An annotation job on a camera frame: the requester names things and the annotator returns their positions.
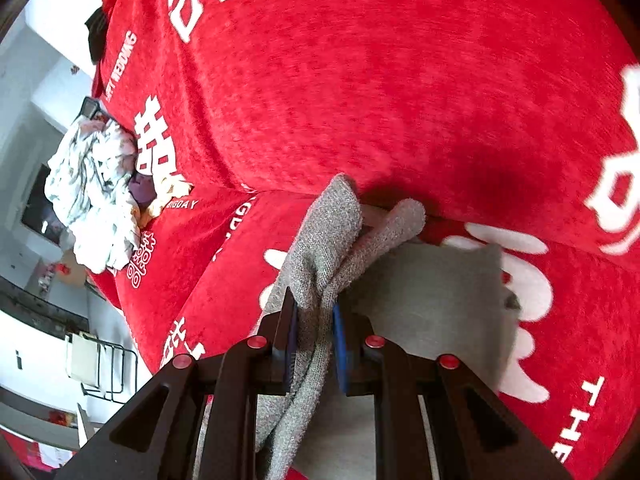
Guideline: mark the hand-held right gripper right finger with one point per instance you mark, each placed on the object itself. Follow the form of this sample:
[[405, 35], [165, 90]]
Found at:
[[341, 355]]

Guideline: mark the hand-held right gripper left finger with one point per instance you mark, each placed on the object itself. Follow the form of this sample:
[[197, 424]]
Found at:
[[291, 355]]

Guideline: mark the grey knitted sweater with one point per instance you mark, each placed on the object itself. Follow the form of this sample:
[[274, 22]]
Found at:
[[440, 285]]

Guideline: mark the yellow patterned cloth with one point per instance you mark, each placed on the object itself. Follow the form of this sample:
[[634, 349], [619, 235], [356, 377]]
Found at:
[[167, 195]]

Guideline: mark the purple cloth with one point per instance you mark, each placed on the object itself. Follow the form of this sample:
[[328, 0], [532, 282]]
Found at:
[[142, 192]]

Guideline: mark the cardboard box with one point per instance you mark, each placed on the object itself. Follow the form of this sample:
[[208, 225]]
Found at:
[[70, 267]]

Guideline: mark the dark low cabinet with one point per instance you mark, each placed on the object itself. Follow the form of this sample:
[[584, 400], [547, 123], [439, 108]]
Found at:
[[40, 310]]

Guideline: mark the white patterned cloth pile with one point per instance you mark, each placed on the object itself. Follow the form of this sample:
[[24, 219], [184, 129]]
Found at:
[[90, 190]]

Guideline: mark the red printed sofa cover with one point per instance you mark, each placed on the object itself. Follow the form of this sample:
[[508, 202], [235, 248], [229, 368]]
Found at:
[[400, 85]]

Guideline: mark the black television screen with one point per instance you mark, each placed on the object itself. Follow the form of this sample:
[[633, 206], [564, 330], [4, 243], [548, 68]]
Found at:
[[42, 207]]

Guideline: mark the dark phone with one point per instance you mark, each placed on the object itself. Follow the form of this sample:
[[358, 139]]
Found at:
[[90, 109]]

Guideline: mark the dark cloth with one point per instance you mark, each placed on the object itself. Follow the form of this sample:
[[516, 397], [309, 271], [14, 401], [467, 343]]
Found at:
[[96, 35]]

